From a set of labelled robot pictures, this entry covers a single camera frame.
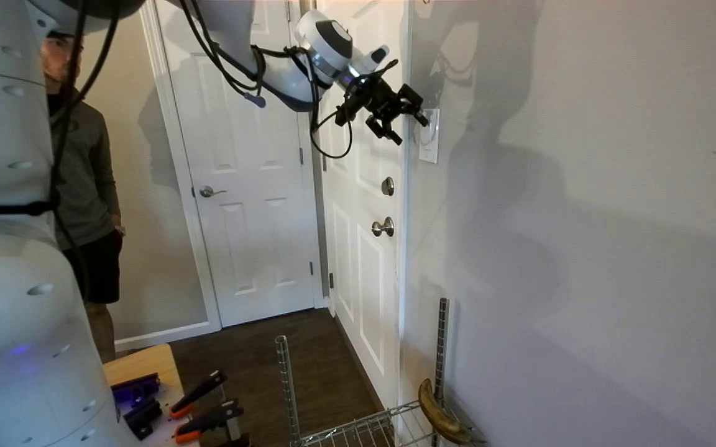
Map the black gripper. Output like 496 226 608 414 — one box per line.
333 67 434 148

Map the white wall light switch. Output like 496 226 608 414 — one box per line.
415 103 446 167

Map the silver round door knob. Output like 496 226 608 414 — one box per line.
369 214 399 241

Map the white panel door with deadbolt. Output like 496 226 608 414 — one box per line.
322 0 413 410

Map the white interior panel door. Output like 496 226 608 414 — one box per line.
152 0 328 331

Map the person in grey shirt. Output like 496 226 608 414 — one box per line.
39 30 128 365

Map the orange and black clamp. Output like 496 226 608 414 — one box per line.
170 398 249 447
165 367 235 421

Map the blue and black tool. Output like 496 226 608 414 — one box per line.
111 372 167 441

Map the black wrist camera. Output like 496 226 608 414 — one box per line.
369 45 400 78

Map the white door frame trim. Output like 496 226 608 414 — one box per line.
397 0 431 400

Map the metal wire shoe rack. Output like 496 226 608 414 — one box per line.
271 296 496 447

